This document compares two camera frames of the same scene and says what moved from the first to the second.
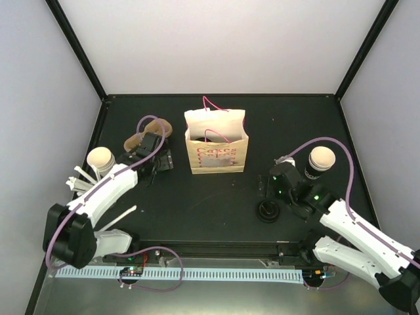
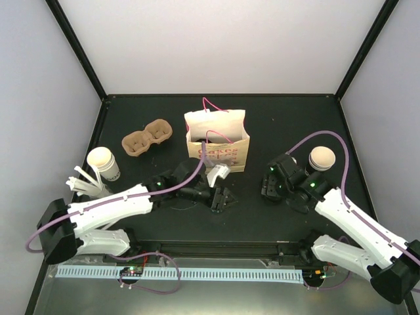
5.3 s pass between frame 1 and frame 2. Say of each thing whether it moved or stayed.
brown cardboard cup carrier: stayed
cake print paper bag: stayed
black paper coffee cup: stayed
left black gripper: moved
